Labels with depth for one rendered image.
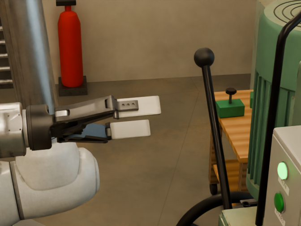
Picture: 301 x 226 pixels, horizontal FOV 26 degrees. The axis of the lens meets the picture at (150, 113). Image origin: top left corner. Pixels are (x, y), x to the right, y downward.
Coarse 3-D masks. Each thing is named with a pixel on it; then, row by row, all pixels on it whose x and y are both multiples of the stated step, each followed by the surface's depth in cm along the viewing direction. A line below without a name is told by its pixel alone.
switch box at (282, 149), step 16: (288, 128) 71; (272, 144) 71; (288, 144) 68; (272, 160) 72; (288, 160) 67; (272, 176) 72; (288, 176) 67; (272, 192) 72; (272, 208) 73; (288, 208) 68; (272, 224) 73; (288, 224) 68
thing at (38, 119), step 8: (40, 104) 108; (32, 112) 105; (40, 112) 105; (48, 112) 107; (32, 120) 104; (40, 120) 104; (48, 120) 105; (32, 128) 104; (40, 128) 104; (48, 128) 104; (56, 128) 106; (64, 128) 106; (32, 136) 104; (40, 136) 105; (48, 136) 105; (56, 136) 111; (32, 144) 105; (40, 144) 105; (48, 144) 106
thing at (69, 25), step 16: (64, 0) 389; (64, 16) 391; (64, 32) 394; (80, 32) 400; (64, 48) 399; (80, 48) 403; (64, 64) 404; (80, 64) 407; (64, 80) 410; (80, 80) 412
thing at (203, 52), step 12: (204, 48) 109; (204, 60) 108; (204, 72) 108; (204, 84) 108; (216, 120) 106; (216, 132) 106; (216, 144) 105; (216, 156) 105; (228, 192) 103; (228, 204) 102
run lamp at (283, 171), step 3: (282, 162) 68; (285, 162) 67; (279, 165) 68; (282, 165) 67; (285, 165) 67; (279, 168) 68; (282, 168) 67; (285, 168) 67; (279, 171) 68; (282, 171) 67; (285, 171) 67; (288, 171) 67; (279, 174) 68; (282, 174) 67; (285, 174) 67; (288, 174) 67; (282, 177) 68; (285, 177) 67
